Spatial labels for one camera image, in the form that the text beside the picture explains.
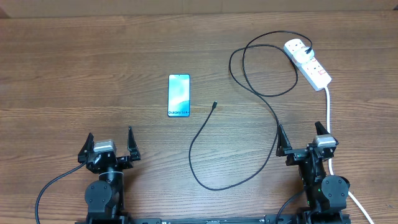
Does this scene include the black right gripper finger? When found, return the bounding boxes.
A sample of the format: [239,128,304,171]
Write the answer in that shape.
[276,124,292,157]
[315,121,330,136]

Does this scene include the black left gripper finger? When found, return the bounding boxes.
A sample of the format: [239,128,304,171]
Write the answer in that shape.
[127,126,141,161]
[77,133,94,164]

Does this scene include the blue Galaxy smartphone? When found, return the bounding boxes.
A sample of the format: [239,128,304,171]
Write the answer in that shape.
[167,74,190,117]

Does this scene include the black USB charging cable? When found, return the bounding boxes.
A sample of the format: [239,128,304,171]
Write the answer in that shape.
[188,30,313,192]

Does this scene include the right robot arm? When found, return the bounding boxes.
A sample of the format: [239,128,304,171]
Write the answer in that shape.
[275,121,351,224]

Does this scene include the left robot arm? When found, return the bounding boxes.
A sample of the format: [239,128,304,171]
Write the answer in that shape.
[78,126,141,223]

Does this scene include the white charger plug adapter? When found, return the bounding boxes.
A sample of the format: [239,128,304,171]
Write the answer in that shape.
[293,47,315,64]

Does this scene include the white power strip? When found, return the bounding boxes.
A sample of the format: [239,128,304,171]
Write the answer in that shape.
[284,39,331,91]

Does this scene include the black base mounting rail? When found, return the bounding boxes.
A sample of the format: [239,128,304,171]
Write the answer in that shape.
[75,214,351,224]

